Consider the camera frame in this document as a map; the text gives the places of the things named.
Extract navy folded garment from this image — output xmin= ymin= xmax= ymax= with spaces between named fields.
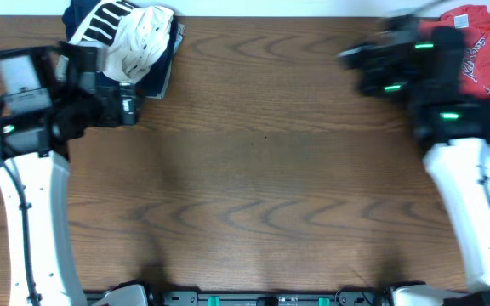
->
xmin=74 ymin=0 xmax=184 ymax=99

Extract red printed t-shirt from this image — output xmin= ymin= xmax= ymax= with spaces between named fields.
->
xmin=416 ymin=3 xmax=490 ymax=169

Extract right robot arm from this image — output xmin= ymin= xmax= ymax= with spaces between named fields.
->
xmin=339 ymin=14 xmax=490 ymax=305

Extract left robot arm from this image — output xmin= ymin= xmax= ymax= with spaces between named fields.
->
xmin=0 ymin=88 xmax=149 ymax=306

